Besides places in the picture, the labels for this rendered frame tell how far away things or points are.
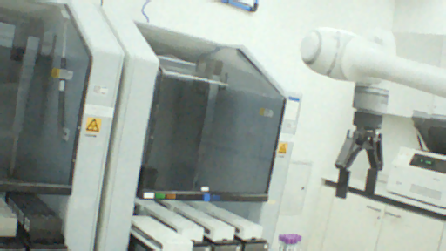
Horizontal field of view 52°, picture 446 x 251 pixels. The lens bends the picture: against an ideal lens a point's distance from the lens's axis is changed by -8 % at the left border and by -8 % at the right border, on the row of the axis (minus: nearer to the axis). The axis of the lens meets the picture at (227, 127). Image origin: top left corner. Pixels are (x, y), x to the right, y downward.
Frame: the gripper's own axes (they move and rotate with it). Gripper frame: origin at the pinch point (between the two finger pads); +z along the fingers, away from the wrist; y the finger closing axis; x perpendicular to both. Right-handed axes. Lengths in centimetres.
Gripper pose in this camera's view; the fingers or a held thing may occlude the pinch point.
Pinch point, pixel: (355, 192)
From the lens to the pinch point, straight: 125.7
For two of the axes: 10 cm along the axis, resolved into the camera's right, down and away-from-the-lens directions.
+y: 7.3, 0.7, 6.8
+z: -1.4, 9.9, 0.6
